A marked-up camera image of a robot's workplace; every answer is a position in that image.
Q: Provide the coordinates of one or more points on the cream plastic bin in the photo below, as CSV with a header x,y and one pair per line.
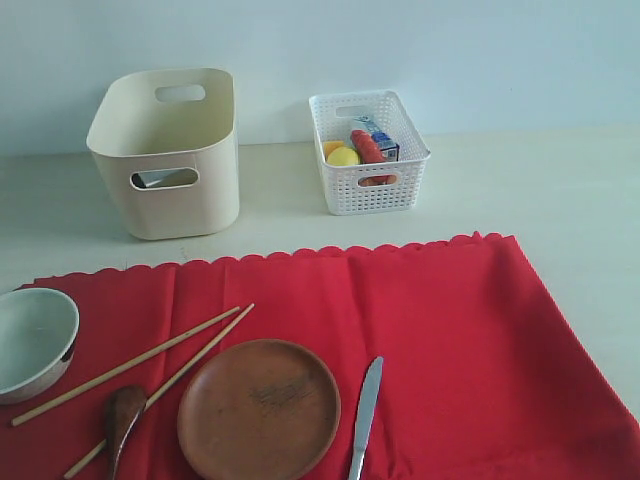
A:
x,y
165,119

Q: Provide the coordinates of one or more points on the orange cheese block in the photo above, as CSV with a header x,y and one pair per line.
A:
x,y
330,146

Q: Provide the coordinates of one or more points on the blue white milk carton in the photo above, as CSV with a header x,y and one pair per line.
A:
x,y
388,147

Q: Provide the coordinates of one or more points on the wooden chopstick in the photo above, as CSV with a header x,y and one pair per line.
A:
x,y
93,453
31,414

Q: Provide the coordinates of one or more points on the brown wooden spoon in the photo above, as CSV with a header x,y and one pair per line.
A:
x,y
123,408

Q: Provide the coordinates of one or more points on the silver table knife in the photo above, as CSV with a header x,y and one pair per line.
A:
x,y
365,415

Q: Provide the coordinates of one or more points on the pale green bowl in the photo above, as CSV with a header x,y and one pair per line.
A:
x,y
39,327

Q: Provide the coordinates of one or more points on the orange fried food piece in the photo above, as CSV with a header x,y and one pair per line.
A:
x,y
378,180

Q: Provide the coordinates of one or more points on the white perforated plastic basket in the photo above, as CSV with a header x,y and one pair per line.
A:
x,y
331,116

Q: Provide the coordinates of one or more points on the stainless steel cup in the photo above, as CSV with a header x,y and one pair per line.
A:
x,y
165,178

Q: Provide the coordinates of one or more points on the brown wooden plate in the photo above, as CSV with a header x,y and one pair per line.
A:
x,y
262,409

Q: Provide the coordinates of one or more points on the red scalloped cloth mat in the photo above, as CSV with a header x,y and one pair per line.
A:
x,y
483,378

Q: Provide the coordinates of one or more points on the yellow lemon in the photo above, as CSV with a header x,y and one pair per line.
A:
x,y
343,157

